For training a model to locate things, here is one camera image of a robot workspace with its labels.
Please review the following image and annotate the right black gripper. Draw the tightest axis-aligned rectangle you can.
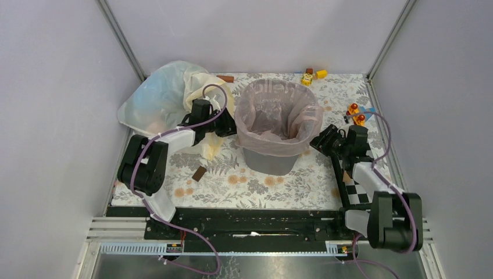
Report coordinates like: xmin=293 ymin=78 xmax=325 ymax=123
xmin=305 ymin=124 xmax=351 ymax=158

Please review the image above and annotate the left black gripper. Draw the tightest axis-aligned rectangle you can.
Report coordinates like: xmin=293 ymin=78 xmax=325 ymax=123
xmin=202 ymin=106 xmax=244 ymax=137

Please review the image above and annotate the pink plastic trash bag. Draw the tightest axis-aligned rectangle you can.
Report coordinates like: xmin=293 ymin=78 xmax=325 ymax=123
xmin=234 ymin=78 xmax=324 ymax=157

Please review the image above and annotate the clear yellowish plastic bag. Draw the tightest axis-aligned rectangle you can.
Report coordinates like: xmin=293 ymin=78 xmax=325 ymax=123
xmin=117 ymin=60 xmax=235 ymax=137

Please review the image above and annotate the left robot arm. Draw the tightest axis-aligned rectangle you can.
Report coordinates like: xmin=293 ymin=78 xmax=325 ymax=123
xmin=117 ymin=99 xmax=236 ymax=239

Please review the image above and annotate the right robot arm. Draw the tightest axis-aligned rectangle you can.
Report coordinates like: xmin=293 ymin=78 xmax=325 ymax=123
xmin=310 ymin=124 xmax=424 ymax=253

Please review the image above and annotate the grey mesh trash bin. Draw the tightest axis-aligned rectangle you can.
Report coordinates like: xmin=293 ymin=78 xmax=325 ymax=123
xmin=242 ymin=148 xmax=299 ymax=176

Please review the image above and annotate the orange toy car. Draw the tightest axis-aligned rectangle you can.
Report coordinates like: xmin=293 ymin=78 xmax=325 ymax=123
xmin=345 ymin=103 xmax=366 ymax=126

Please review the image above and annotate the brown cylindrical toy block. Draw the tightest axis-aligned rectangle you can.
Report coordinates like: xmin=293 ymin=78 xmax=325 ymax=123
xmin=216 ymin=75 xmax=234 ymax=83

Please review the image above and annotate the small brown rectangular chip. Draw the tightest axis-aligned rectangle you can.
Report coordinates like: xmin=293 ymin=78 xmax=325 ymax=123
xmin=192 ymin=166 xmax=207 ymax=182

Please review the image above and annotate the floral patterned table mat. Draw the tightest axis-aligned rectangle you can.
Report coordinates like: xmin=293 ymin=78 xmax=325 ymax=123
xmin=112 ymin=72 xmax=405 ymax=212

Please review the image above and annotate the blue triangular toy piece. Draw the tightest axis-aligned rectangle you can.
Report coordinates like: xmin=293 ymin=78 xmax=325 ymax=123
xmin=360 ymin=106 xmax=376 ymax=121

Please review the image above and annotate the black white checkerboard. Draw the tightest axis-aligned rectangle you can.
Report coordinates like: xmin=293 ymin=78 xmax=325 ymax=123
xmin=331 ymin=132 xmax=386 ymax=210

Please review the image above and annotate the yellow toy figure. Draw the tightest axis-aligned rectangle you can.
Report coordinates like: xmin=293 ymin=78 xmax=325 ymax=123
xmin=301 ymin=73 xmax=313 ymax=86

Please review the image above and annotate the yellow toy cube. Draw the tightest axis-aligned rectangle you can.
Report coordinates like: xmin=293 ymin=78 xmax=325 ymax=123
xmin=315 ymin=70 xmax=328 ymax=79

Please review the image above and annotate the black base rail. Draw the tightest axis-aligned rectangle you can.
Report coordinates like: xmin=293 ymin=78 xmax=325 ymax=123
xmin=106 ymin=206 xmax=355 ymax=253

